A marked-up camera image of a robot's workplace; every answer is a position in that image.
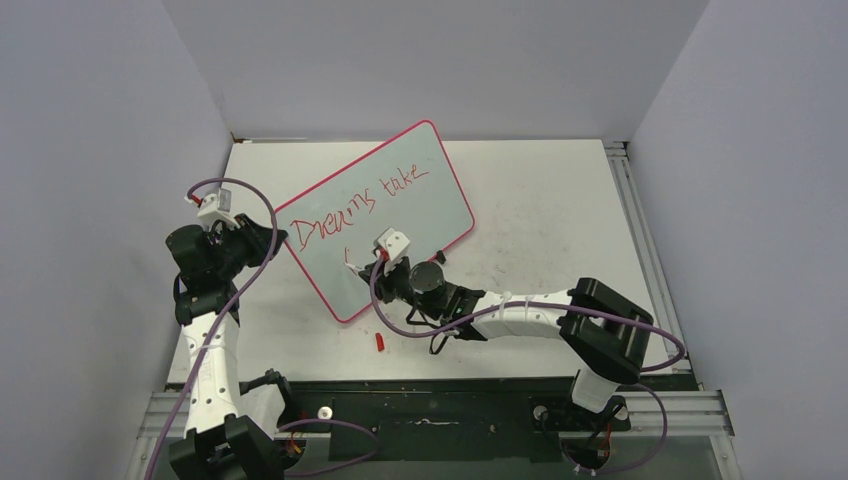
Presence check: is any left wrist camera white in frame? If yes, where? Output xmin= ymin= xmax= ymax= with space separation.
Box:
xmin=186 ymin=188 xmax=238 ymax=230

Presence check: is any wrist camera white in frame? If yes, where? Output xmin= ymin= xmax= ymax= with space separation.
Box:
xmin=186 ymin=188 xmax=238 ymax=230
xmin=373 ymin=228 xmax=411 ymax=274

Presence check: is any pink framed whiteboard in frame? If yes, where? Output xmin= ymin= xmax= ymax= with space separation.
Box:
xmin=276 ymin=120 xmax=476 ymax=323

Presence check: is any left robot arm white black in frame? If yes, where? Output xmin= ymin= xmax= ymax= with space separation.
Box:
xmin=166 ymin=214 xmax=287 ymax=479

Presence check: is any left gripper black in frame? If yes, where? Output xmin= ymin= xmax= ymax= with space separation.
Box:
xmin=213 ymin=213 xmax=287 ymax=278

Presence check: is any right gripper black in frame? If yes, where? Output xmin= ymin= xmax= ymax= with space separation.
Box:
xmin=361 ymin=253 xmax=444 ymax=321

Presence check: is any aluminium side rail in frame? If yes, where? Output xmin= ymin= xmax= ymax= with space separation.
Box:
xmin=603 ymin=141 xmax=684 ymax=341

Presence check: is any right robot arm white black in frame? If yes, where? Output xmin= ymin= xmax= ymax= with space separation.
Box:
xmin=354 ymin=259 xmax=654 ymax=428

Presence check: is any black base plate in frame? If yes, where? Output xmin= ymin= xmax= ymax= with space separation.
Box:
xmin=270 ymin=377 xmax=631 ymax=462

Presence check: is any aluminium front rail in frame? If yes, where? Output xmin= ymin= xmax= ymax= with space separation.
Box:
xmin=135 ymin=390 xmax=735 ymax=440

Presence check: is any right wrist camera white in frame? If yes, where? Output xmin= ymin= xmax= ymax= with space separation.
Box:
xmin=373 ymin=228 xmax=411 ymax=274

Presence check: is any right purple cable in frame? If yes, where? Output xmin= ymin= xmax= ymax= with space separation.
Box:
xmin=368 ymin=248 xmax=687 ymax=477

